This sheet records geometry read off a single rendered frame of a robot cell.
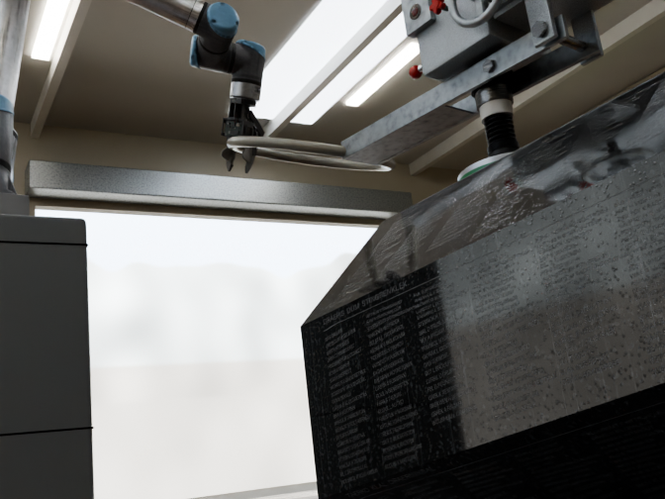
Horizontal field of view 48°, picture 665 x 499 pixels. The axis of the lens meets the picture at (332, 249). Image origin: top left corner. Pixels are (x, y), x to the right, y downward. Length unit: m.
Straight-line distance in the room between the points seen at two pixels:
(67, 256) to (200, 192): 6.77
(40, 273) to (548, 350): 0.98
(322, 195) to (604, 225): 8.04
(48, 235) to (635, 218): 1.10
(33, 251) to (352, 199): 7.76
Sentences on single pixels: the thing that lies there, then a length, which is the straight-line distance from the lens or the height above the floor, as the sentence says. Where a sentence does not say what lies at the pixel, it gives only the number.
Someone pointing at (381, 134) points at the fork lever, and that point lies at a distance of 1.87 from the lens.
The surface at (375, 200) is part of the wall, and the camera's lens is 9.36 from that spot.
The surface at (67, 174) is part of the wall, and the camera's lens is 8.02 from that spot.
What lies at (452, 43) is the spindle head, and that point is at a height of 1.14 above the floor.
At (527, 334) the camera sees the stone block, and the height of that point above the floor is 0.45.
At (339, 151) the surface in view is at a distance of 1.96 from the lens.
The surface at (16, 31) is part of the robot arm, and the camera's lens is 2.19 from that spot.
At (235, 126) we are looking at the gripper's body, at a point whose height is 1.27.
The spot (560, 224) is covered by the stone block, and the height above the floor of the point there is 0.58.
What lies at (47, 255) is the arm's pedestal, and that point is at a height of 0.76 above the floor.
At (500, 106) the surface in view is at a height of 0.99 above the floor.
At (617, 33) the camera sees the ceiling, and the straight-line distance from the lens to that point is 8.01.
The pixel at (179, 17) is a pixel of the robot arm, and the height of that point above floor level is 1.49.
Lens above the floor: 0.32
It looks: 15 degrees up
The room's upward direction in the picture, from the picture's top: 7 degrees counter-clockwise
